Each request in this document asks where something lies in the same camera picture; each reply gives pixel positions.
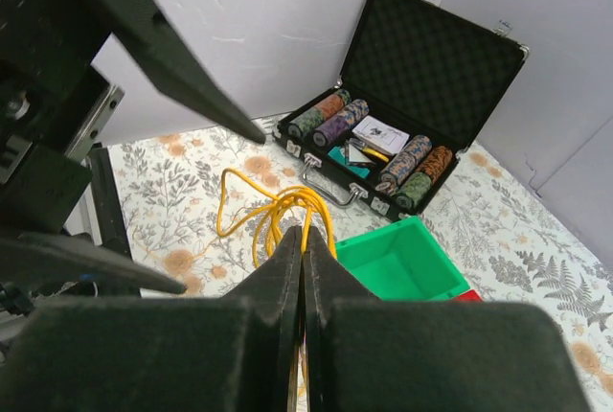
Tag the left green bin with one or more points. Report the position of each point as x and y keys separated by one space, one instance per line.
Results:
x=402 y=261

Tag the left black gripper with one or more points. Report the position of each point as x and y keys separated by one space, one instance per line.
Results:
x=50 y=92

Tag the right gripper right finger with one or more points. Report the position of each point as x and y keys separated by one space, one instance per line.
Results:
x=367 y=354

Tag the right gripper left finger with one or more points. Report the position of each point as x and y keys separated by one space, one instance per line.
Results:
x=238 y=352

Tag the black poker chip case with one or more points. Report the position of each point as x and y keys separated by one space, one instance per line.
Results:
x=422 y=70

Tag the floral table mat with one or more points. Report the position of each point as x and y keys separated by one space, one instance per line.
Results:
x=190 y=204

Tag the aluminium frame rail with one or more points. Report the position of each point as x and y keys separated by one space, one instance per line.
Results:
x=98 y=217

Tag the red bin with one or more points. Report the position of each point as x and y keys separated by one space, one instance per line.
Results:
x=469 y=296

